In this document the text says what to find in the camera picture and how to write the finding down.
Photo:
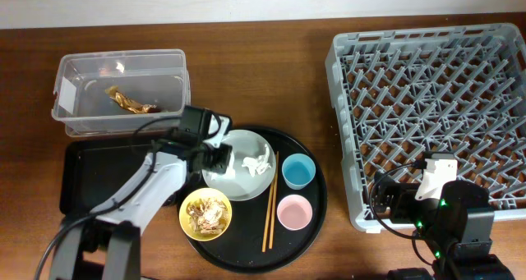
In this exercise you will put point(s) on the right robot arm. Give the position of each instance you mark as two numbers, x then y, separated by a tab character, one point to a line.
456	228

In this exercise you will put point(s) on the yellow bowl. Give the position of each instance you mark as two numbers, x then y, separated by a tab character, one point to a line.
202	193

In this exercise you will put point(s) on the small white tissue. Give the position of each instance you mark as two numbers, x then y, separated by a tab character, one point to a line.
257	165

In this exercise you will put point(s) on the left wooden chopstick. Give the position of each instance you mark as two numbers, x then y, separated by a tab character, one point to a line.
267	216

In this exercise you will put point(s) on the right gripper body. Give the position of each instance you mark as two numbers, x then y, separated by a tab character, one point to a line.
406	208

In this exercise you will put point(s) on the black rectangular tray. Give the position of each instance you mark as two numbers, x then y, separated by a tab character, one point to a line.
95	169

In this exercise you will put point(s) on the grey plate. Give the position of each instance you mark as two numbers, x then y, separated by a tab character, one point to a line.
245	143

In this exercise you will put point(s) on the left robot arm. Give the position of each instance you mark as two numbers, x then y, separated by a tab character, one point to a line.
105	243

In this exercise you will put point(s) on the grey dishwasher rack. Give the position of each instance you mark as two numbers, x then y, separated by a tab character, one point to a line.
400	93

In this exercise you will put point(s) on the wooden chopstick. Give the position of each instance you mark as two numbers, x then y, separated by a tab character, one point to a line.
267	216
273	204

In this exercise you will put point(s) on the right wooden chopstick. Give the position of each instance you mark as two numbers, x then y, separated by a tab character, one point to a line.
273	204

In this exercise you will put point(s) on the gold foil wrapper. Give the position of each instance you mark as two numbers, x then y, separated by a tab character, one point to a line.
129	104

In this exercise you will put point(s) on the clear plastic bin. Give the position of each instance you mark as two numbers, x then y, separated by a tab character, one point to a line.
156	76

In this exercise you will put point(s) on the round black tray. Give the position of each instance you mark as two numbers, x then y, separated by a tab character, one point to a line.
238	249

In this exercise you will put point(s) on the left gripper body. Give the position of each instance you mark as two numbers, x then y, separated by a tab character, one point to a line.
217	160

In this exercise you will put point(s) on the blue cup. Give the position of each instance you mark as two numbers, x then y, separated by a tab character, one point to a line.
298	171

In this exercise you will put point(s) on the pink cup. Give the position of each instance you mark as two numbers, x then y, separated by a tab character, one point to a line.
294	212

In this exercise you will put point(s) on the large white tissue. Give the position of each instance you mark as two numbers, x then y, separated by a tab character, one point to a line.
229	173

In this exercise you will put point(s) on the food scraps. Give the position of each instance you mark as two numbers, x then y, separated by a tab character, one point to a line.
207	216

